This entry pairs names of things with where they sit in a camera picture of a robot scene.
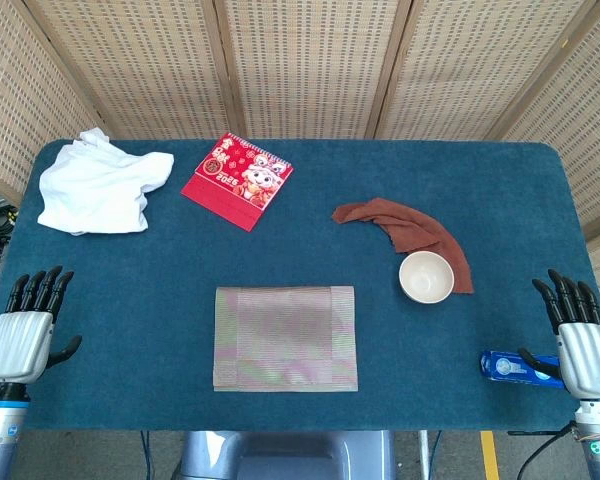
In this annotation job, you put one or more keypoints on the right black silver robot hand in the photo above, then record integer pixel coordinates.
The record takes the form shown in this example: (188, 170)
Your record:
(590, 355)

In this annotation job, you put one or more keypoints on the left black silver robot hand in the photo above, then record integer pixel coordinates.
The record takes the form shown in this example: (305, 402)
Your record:
(20, 345)

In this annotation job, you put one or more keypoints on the light cream bowl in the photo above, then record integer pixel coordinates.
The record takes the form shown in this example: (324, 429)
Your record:
(426, 280)

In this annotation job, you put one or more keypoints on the silver woven placemat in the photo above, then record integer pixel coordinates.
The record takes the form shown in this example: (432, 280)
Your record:
(285, 340)

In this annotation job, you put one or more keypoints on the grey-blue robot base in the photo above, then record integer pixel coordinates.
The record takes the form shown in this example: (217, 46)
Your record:
(290, 457)

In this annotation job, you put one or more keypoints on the blue toothpaste box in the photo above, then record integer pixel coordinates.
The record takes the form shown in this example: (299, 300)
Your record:
(505, 369)

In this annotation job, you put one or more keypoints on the teal table carpet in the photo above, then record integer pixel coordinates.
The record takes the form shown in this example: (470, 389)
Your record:
(130, 300)

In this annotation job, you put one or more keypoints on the white crumpled cloth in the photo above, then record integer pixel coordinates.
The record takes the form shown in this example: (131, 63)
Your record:
(95, 190)

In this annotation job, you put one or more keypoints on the silver table leg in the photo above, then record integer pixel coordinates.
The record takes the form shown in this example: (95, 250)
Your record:
(423, 455)

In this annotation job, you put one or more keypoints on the brown cloth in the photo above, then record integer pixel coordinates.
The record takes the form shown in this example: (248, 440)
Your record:
(410, 225)

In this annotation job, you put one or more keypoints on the red desk calendar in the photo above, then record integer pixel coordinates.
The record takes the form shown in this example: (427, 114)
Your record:
(235, 180)

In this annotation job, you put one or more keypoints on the bamboo folding screen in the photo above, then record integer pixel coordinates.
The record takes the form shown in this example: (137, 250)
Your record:
(305, 65)

